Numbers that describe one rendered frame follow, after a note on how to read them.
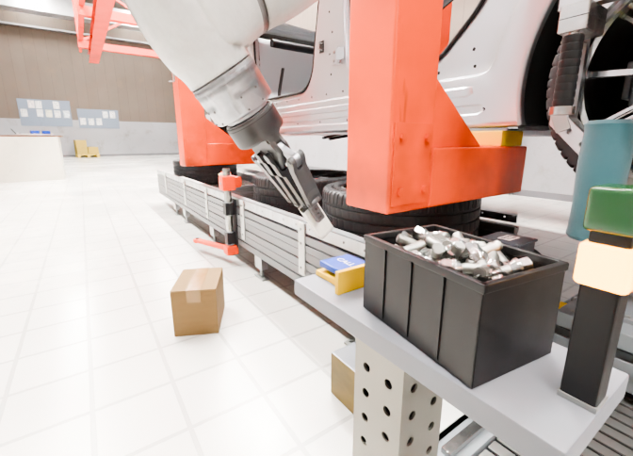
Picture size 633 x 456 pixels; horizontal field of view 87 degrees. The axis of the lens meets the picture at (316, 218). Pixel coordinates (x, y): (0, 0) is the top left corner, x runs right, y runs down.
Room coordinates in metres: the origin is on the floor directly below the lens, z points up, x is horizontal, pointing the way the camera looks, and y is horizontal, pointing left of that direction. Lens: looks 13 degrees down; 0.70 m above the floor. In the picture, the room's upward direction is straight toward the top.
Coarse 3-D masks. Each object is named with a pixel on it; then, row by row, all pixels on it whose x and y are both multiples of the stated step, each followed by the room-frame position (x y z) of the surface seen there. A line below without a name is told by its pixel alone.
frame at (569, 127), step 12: (624, 0) 0.85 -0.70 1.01; (612, 12) 0.87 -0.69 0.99; (588, 48) 0.91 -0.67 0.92; (576, 96) 0.90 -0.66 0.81; (576, 108) 0.90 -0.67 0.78; (552, 120) 0.90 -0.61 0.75; (564, 120) 0.88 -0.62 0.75; (576, 120) 0.89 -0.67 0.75; (564, 132) 0.88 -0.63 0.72; (576, 132) 0.86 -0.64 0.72; (576, 144) 0.85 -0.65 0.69
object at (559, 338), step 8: (576, 296) 1.09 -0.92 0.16; (560, 304) 1.00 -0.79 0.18; (560, 328) 0.88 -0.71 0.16; (560, 336) 0.84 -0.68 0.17; (568, 336) 0.86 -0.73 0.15; (560, 344) 0.83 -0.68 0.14; (616, 352) 0.78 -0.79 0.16; (624, 352) 0.77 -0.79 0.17; (616, 360) 0.74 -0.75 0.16; (624, 360) 0.76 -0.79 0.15; (632, 360) 0.75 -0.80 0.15; (616, 368) 0.73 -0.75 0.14; (624, 368) 0.72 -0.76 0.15; (632, 368) 0.71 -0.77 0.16; (632, 376) 0.71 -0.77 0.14; (632, 384) 0.71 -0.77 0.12; (632, 392) 0.70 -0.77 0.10
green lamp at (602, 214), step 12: (600, 192) 0.28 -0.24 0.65; (612, 192) 0.28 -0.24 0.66; (624, 192) 0.27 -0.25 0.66; (588, 204) 0.29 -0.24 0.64; (600, 204) 0.28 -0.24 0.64; (612, 204) 0.27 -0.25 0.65; (624, 204) 0.27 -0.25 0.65; (588, 216) 0.29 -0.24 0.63; (600, 216) 0.28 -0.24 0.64; (612, 216) 0.27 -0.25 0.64; (624, 216) 0.27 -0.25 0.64; (588, 228) 0.29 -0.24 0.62; (600, 228) 0.28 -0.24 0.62; (612, 228) 0.27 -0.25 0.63; (624, 228) 0.27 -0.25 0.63
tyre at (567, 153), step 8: (592, 40) 0.93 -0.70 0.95; (552, 64) 1.00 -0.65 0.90; (552, 72) 0.99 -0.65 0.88; (552, 80) 0.99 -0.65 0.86; (552, 88) 0.99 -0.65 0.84; (552, 96) 0.98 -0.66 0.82; (552, 128) 0.98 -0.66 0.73; (552, 136) 0.98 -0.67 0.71; (560, 144) 0.95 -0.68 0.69; (568, 144) 0.94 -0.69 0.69; (560, 152) 0.96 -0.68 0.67; (568, 152) 0.94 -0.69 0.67; (568, 160) 0.93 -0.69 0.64; (576, 160) 0.92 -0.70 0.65
